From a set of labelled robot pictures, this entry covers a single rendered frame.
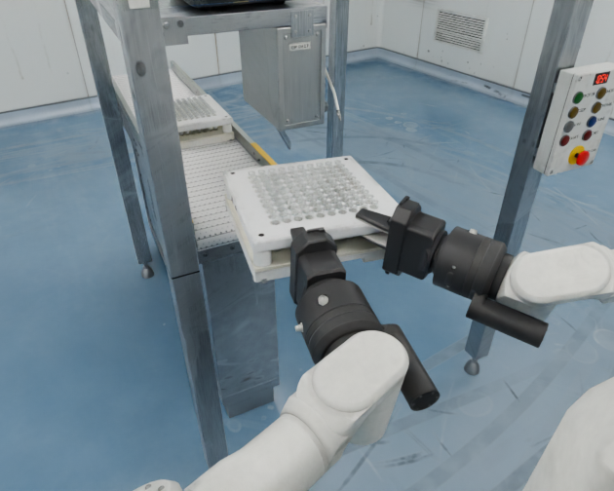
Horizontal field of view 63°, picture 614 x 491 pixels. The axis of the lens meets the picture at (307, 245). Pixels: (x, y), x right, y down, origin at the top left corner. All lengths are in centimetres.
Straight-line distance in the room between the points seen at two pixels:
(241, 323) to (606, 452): 127
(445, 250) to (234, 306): 86
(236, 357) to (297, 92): 85
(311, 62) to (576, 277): 63
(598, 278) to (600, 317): 177
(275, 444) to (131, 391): 150
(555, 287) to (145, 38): 68
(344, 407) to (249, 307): 101
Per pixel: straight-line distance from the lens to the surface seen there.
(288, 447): 47
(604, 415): 30
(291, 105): 104
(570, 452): 31
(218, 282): 136
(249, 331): 151
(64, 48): 454
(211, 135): 154
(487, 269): 67
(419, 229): 69
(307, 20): 101
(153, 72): 88
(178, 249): 102
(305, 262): 61
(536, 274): 66
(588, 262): 68
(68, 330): 226
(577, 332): 231
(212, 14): 95
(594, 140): 153
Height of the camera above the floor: 143
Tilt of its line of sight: 35 degrees down
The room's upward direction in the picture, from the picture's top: straight up
